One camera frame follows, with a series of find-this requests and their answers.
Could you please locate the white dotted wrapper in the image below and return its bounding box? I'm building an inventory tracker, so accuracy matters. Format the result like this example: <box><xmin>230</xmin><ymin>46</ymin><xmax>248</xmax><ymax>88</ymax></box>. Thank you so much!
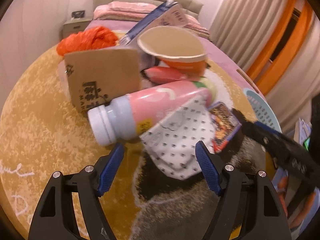
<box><xmin>140</xmin><ymin>95</ymin><xmax>215</xmax><ymax>180</ymax></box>

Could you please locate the colourful patterned box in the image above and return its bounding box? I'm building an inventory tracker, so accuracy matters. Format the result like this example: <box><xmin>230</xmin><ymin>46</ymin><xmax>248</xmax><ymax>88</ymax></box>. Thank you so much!
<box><xmin>209</xmin><ymin>101</ymin><xmax>241</xmax><ymax>153</ymax></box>

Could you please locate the pink yogurt drink bottle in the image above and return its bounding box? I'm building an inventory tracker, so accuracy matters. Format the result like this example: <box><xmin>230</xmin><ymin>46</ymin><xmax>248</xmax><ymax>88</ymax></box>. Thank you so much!
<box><xmin>88</xmin><ymin>77</ymin><xmax>217</xmax><ymax>146</ymax></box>

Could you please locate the brown paper bag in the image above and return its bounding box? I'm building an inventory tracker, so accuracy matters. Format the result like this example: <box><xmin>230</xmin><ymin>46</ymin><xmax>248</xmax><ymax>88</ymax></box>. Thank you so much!
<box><xmin>64</xmin><ymin>46</ymin><xmax>140</xmax><ymax>114</ymax></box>

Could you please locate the pink snack packet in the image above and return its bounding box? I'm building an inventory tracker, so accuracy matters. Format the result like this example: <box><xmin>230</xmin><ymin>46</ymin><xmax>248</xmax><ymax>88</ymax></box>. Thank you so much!
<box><xmin>142</xmin><ymin>66</ymin><xmax>188</xmax><ymax>85</ymax></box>

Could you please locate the orange paper cup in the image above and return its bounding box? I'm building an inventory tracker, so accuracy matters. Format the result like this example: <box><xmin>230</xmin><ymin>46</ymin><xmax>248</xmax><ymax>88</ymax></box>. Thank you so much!
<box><xmin>137</xmin><ymin>26</ymin><xmax>207</xmax><ymax>76</ymax></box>

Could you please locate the orange plastic bag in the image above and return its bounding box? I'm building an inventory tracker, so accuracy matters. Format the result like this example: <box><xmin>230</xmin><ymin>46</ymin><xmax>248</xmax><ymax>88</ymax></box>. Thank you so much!
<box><xmin>56</xmin><ymin>26</ymin><xmax>119</xmax><ymax>56</ymax></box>

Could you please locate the blue white carton box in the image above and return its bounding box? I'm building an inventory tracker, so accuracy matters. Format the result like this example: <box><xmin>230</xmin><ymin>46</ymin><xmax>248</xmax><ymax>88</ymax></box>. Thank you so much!
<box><xmin>119</xmin><ymin>0</ymin><xmax>188</xmax><ymax>46</ymax></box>

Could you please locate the light blue laundry basket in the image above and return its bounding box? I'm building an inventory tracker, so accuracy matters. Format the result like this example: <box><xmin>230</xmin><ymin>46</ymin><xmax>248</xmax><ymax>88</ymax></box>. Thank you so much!
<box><xmin>243</xmin><ymin>88</ymin><xmax>282</xmax><ymax>133</ymax></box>

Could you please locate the round panda rug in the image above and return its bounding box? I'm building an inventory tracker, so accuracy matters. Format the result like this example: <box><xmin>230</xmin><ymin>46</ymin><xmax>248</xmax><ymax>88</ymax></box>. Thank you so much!
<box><xmin>0</xmin><ymin>29</ymin><xmax>278</xmax><ymax>240</ymax></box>

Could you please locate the wooden bed brush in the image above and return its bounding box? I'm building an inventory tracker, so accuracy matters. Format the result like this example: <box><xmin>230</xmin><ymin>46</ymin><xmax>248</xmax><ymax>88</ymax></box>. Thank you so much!
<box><xmin>236</xmin><ymin>68</ymin><xmax>260</xmax><ymax>94</ymax></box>

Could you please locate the bed with purple cover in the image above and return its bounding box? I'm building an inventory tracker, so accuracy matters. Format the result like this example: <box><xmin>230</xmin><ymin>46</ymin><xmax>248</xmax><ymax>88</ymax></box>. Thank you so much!
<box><xmin>85</xmin><ymin>20</ymin><xmax>265</xmax><ymax>99</ymax></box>

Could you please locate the grey bedside table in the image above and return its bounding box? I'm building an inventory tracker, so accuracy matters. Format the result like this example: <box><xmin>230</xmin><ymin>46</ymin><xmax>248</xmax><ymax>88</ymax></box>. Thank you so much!
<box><xmin>62</xmin><ymin>18</ymin><xmax>92</xmax><ymax>38</ymax></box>

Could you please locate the pink folded blanket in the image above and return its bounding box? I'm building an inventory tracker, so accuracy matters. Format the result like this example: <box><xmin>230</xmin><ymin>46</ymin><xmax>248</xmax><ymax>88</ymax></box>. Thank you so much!
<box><xmin>93</xmin><ymin>4</ymin><xmax>209</xmax><ymax>39</ymax></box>

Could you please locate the small black clock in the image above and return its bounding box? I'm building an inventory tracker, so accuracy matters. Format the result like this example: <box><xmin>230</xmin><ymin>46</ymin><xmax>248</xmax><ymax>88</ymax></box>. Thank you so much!
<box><xmin>71</xmin><ymin>10</ymin><xmax>85</xmax><ymax>19</ymax></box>

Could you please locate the pink left pillow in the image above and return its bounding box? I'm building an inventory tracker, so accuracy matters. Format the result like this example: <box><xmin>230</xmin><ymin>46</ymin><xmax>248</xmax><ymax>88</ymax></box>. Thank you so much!
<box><xmin>108</xmin><ymin>1</ymin><xmax>157</xmax><ymax>14</ymax></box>

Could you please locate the white wardrobe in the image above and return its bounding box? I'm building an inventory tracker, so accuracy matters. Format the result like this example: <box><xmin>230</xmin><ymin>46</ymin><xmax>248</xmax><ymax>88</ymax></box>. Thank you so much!
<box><xmin>1</xmin><ymin>0</ymin><xmax>69</xmax><ymax>104</ymax></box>

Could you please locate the orange curtain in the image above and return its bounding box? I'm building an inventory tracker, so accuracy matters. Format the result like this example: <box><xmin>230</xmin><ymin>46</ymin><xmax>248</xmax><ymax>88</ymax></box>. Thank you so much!
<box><xmin>247</xmin><ymin>0</ymin><xmax>313</xmax><ymax>95</ymax></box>

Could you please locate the beige curtain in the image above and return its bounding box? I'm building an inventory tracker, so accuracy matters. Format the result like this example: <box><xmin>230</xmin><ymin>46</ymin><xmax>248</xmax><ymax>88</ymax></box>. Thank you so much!
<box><xmin>210</xmin><ymin>0</ymin><xmax>319</xmax><ymax>132</ymax></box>

